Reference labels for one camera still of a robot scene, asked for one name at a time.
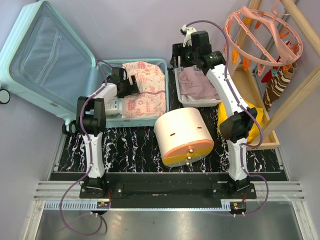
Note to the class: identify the white round drum box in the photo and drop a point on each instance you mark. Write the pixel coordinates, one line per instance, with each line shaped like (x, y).
(183, 137)

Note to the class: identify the cream pink-print cloth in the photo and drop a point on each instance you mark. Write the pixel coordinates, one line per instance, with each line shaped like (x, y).
(151, 82)

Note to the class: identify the brown striped cloth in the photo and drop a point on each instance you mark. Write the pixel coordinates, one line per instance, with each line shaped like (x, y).
(277, 84)

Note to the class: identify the wooden tray base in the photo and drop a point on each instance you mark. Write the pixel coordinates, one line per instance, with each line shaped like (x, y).
(247, 86)

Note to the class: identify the light purple knit top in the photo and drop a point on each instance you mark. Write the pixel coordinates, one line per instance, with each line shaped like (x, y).
(196, 84)

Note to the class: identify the yellow cloth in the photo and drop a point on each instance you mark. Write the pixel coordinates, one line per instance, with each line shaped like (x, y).
(254, 132)

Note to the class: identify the black marble pattern mat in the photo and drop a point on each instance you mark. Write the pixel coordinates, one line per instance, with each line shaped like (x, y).
(136, 150)

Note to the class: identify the white toiletry pack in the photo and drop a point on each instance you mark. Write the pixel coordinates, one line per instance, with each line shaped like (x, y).
(116, 106)

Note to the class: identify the wooden hanger rack frame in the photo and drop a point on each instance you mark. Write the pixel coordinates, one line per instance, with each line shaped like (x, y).
(296, 90)

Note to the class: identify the white shirt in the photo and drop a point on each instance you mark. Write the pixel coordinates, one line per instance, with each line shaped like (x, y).
(188, 98)

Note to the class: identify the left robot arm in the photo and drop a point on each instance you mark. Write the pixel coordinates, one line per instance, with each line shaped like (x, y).
(91, 122)

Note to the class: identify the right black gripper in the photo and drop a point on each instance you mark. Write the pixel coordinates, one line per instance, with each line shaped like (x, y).
(178, 50)

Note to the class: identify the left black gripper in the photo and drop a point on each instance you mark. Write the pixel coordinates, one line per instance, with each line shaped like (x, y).
(132, 89)

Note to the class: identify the white perforated plastic basket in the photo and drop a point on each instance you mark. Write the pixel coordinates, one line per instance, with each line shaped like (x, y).
(192, 104)

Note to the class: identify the pink round clip hanger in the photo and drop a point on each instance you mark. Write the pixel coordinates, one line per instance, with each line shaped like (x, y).
(263, 39)

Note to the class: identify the light blue hard-shell suitcase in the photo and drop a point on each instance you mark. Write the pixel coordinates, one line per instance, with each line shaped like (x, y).
(45, 62)

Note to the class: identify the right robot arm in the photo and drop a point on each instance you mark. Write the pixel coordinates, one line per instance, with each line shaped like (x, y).
(235, 129)

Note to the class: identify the red cloth item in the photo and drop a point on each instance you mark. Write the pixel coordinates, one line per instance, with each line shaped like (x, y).
(268, 76)

